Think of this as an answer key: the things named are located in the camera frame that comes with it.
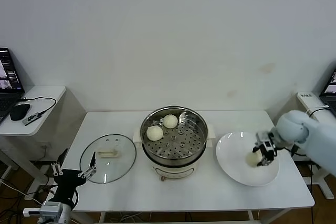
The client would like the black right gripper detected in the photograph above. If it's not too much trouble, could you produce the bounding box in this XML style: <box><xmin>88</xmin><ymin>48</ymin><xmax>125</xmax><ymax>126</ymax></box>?
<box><xmin>253</xmin><ymin>131</ymin><xmax>278</xmax><ymax>167</ymax></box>

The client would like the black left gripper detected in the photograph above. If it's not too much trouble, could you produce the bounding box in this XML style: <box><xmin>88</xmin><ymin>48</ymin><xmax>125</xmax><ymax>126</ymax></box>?
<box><xmin>49</xmin><ymin>148</ymin><xmax>97</xmax><ymax>204</ymax></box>

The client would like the white steamed baozi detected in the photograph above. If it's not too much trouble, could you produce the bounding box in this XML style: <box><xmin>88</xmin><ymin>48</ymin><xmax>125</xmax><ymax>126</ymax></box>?
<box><xmin>161</xmin><ymin>113</ymin><xmax>179</xmax><ymax>130</ymax></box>
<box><xmin>146</xmin><ymin>125</ymin><xmax>164</xmax><ymax>141</ymax></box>
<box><xmin>245</xmin><ymin>152</ymin><xmax>263</xmax><ymax>168</ymax></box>

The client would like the round glass pot lid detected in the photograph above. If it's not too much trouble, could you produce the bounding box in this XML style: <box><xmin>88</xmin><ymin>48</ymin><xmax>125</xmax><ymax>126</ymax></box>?
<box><xmin>79</xmin><ymin>134</ymin><xmax>137</xmax><ymax>184</ymax></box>

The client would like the perforated steel steamer basket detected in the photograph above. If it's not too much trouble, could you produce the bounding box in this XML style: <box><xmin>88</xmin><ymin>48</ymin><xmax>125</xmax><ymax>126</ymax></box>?
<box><xmin>140</xmin><ymin>106</ymin><xmax>208</xmax><ymax>161</ymax></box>

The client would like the round white plate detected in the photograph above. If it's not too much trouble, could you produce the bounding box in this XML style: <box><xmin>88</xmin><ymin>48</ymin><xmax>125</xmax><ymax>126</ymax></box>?
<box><xmin>215</xmin><ymin>131</ymin><xmax>280</xmax><ymax>187</ymax></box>

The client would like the small grey printed device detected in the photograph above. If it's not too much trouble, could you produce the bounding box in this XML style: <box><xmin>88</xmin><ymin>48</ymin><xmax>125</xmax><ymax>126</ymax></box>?
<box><xmin>22</xmin><ymin>112</ymin><xmax>43</xmax><ymax>126</ymax></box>

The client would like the white side table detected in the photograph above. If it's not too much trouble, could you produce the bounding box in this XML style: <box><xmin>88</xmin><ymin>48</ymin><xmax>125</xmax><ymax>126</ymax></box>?
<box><xmin>295</xmin><ymin>92</ymin><xmax>336</xmax><ymax>200</ymax></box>
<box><xmin>0</xmin><ymin>85</ymin><xmax>67</xmax><ymax>190</ymax></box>

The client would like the black computer mouse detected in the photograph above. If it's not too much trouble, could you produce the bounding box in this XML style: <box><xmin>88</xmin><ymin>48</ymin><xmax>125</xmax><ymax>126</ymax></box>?
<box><xmin>9</xmin><ymin>103</ymin><xmax>31</xmax><ymax>122</ymax></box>

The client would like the cream electric cooker base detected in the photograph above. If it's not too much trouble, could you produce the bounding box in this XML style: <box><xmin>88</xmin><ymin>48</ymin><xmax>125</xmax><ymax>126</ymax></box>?
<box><xmin>132</xmin><ymin>125</ymin><xmax>216</xmax><ymax>183</ymax></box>

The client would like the black open laptop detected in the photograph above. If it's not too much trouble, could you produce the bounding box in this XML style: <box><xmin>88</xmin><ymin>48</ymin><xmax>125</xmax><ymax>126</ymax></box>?
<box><xmin>319</xmin><ymin>68</ymin><xmax>336</xmax><ymax>119</ymax></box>
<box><xmin>0</xmin><ymin>48</ymin><xmax>26</xmax><ymax>125</ymax></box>

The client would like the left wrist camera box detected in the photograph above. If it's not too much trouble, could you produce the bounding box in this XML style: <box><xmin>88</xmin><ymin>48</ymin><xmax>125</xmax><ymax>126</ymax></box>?
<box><xmin>39</xmin><ymin>202</ymin><xmax>64</xmax><ymax>218</ymax></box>

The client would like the white floor cable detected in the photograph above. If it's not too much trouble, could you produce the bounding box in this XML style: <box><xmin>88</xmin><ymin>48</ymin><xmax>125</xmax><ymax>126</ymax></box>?
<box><xmin>0</xmin><ymin>179</ymin><xmax>45</xmax><ymax>206</ymax></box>

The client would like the thin black device cable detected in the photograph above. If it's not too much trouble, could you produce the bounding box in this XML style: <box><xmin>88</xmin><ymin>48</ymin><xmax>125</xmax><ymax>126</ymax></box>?
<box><xmin>17</xmin><ymin>97</ymin><xmax>57</xmax><ymax>116</ymax></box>

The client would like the black cable with adapter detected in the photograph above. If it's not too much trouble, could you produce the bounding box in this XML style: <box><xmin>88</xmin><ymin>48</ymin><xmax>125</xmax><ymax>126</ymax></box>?
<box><xmin>307</xmin><ymin>105</ymin><xmax>330</xmax><ymax>224</ymax></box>

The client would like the white laptop cable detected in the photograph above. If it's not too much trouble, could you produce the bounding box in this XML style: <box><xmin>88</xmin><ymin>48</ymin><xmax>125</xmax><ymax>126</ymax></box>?
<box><xmin>306</xmin><ymin>105</ymin><xmax>329</xmax><ymax>116</ymax></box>

